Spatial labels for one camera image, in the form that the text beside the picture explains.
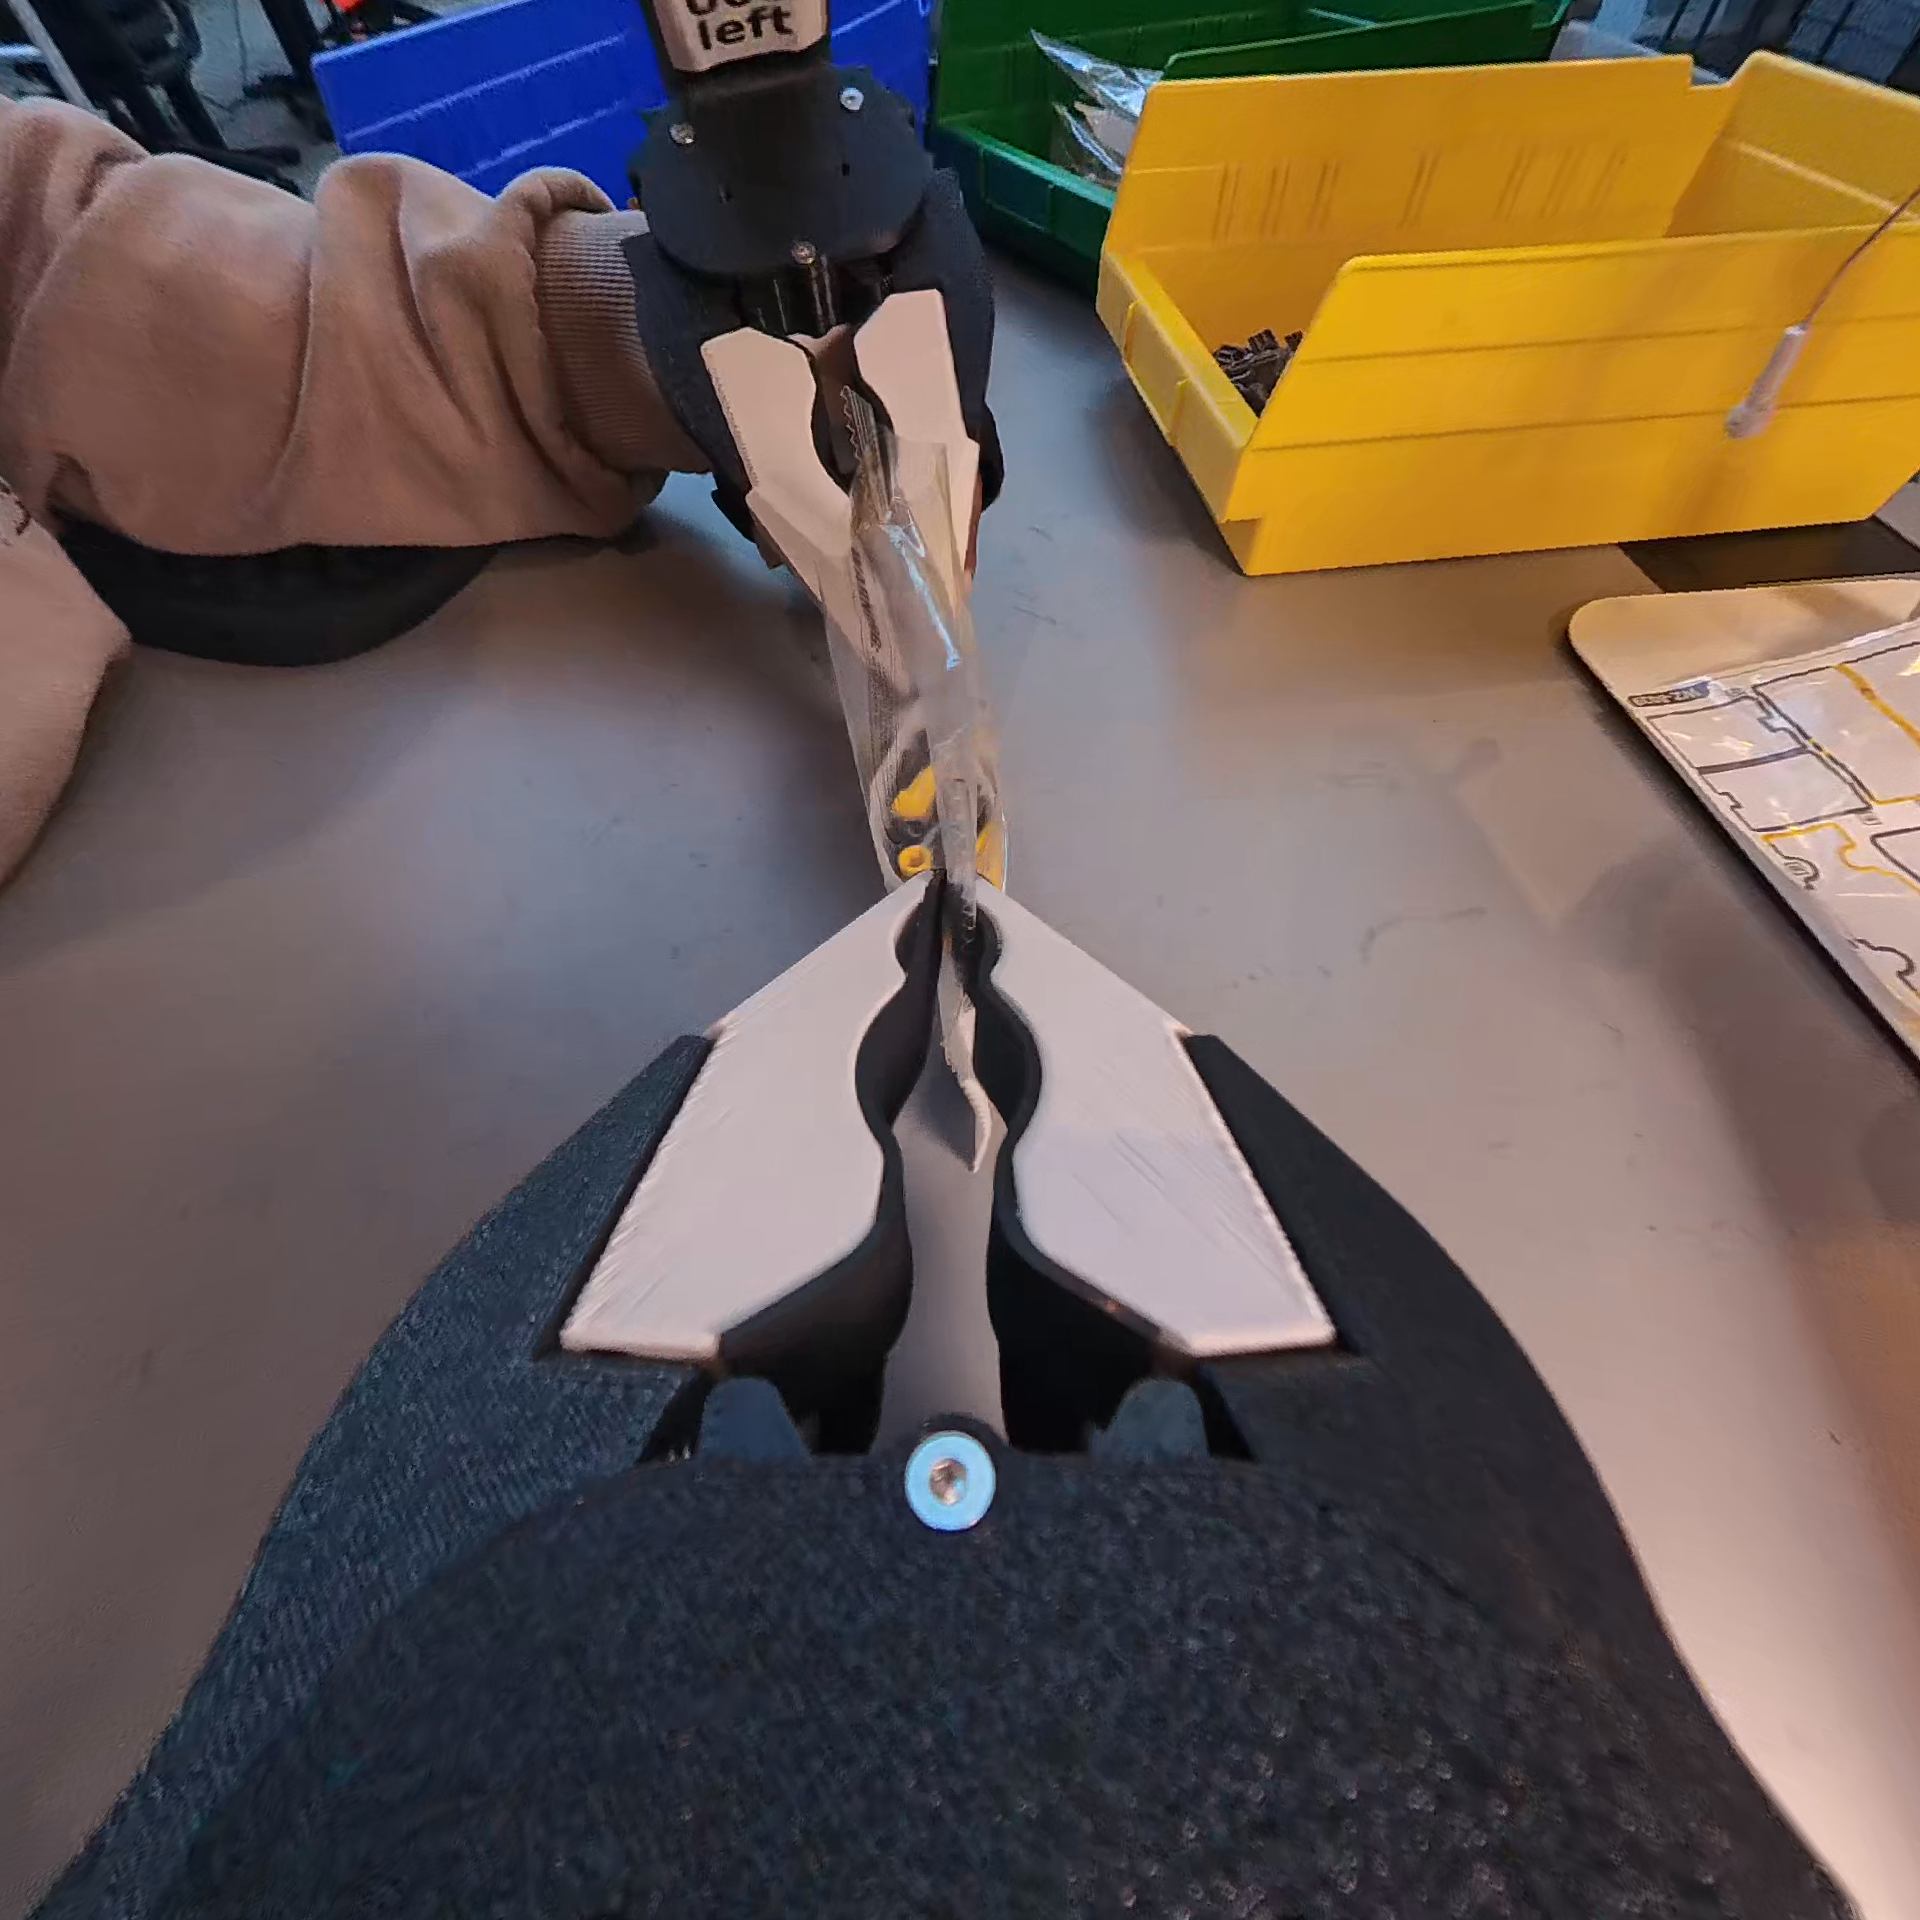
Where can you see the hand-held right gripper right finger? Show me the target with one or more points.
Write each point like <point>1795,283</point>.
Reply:
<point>1170,1186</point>

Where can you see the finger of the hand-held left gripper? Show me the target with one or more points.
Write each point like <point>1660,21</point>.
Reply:
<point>786,451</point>
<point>938,404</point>

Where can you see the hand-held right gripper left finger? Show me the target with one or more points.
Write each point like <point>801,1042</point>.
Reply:
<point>749,1186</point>

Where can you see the clear plastic bag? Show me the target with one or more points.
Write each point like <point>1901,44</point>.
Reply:
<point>915,720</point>

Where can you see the person's left forearm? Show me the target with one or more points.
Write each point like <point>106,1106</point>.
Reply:
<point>300,331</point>

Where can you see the green bin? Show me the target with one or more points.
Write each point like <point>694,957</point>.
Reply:
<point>1019,195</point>

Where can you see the blue bin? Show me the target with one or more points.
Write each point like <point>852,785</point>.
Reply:
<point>509,76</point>

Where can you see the pile of grey connector parts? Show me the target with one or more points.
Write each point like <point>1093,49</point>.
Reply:
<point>1259,365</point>

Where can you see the clear bag of parts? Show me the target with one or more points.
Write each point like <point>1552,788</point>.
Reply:
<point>1094,91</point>

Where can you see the yellow bin with grey parts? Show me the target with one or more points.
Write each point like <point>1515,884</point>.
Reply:
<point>1499,390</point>

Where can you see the black office chair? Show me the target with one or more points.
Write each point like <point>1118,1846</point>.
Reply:
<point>152,60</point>

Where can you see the white sticker sheet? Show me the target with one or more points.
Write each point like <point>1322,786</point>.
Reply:
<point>1802,780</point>

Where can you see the person's beige sweatshirt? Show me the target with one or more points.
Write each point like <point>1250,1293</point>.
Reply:
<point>45,706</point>

